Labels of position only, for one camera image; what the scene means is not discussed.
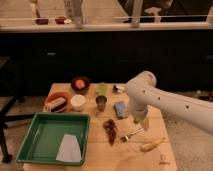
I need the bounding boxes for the yellow banana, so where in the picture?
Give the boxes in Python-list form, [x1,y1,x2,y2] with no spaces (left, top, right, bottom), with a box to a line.
[140,138,165,152]

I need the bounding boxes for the dark red dish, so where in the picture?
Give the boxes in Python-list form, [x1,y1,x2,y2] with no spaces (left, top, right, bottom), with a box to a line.
[35,18,49,25]
[55,16,66,24]

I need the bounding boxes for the dark red dish left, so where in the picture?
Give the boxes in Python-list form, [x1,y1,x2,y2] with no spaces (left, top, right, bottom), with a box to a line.
[35,18,49,25]

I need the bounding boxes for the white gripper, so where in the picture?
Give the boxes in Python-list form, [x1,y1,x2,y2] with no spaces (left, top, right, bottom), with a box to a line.
[134,115,149,131]

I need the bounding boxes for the orange bowl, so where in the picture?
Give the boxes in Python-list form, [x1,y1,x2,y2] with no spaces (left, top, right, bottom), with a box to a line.
[43,91,71,113]

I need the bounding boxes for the orange egg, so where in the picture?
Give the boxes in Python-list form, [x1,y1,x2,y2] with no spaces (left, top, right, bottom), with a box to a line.
[75,79,85,89]

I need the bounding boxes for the small metal cup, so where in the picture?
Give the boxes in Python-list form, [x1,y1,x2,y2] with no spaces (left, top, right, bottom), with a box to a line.
[96,95,107,111]

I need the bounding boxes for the white handled dish brush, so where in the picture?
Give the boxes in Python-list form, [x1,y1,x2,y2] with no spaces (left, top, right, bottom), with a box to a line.
[113,85,125,93]

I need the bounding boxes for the grey folded cloth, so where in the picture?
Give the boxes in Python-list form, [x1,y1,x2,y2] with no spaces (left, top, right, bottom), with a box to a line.
[56,134,82,162]

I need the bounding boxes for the dark red grape bunch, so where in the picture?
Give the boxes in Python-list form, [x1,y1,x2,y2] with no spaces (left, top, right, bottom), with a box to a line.
[103,119,117,145]

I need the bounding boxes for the green translucent cup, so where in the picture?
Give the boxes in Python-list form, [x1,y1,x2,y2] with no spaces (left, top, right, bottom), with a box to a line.
[96,82,107,96]

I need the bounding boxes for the dark brown bowl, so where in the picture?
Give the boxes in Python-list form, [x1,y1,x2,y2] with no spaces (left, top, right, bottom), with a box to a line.
[71,76,90,95]

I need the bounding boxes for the dark red dish right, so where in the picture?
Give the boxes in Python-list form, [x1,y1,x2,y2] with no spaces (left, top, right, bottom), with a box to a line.
[55,16,66,24]

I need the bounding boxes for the green plastic tray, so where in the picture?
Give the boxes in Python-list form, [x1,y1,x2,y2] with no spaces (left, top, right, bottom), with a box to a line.
[16,113,90,167]

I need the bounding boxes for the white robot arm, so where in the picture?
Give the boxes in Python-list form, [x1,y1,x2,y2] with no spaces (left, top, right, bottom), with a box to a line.
[125,71,213,135]

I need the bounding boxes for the brush with wooden handle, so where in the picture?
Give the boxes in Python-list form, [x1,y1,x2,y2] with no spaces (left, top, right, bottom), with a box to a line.
[44,97,67,112]

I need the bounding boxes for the silver fork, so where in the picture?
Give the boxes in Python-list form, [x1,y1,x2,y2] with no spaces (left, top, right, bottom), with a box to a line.
[120,127,144,142]

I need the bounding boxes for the blue sponge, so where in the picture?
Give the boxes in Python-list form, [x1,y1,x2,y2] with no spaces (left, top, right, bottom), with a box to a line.
[114,101,127,119]

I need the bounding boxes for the white paper cup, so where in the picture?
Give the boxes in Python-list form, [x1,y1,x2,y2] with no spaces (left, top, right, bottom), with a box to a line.
[70,94,86,111]

